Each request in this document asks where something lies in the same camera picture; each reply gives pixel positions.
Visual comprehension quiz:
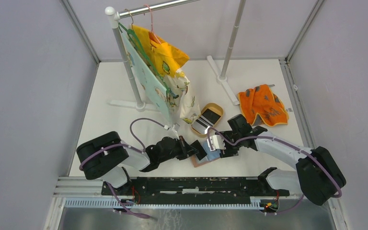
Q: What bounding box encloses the white black-striped credit card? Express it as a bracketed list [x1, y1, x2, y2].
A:
[191, 115, 213, 135]

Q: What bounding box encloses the yellow oval tray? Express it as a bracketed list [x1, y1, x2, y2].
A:
[191, 103, 224, 138]

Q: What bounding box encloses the yellow garment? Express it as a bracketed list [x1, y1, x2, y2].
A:
[132, 25, 189, 78]

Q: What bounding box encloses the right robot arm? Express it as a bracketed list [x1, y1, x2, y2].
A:
[208, 115, 346, 206]

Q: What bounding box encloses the orange patterned cloth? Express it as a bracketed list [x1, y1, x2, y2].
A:
[238, 84, 289, 127]

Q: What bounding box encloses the cream printed garment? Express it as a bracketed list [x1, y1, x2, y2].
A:
[164, 68, 201, 125]

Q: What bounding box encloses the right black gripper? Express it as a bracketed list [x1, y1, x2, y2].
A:
[216, 130, 242, 158]

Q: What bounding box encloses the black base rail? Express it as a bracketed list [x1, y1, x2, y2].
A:
[116, 177, 290, 205]

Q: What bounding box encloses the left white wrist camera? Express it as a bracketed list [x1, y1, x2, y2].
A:
[168, 123, 180, 135]

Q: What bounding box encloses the pink clothes hanger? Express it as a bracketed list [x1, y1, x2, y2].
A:
[144, 4, 161, 44]

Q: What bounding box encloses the green clothes hanger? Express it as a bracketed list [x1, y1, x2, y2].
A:
[118, 23, 176, 99]

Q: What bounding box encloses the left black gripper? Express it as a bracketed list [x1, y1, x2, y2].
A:
[159, 135, 198, 163]

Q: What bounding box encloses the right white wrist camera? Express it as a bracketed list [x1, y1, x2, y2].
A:
[207, 135, 226, 151]

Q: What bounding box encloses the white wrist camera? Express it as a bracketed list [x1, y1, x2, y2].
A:
[168, 123, 180, 135]
[207, 135, 226, 151]

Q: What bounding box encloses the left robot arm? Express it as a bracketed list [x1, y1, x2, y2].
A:
[76, 131, 207, 195]

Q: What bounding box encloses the white perforated cable tray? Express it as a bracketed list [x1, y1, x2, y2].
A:
[64, 197, 264, 211]

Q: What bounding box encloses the white metal clothes rack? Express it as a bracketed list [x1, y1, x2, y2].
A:
[104, 0, 246, 111]

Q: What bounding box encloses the light green printed garment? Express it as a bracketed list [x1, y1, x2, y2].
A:
[119, 25, 173, 123]

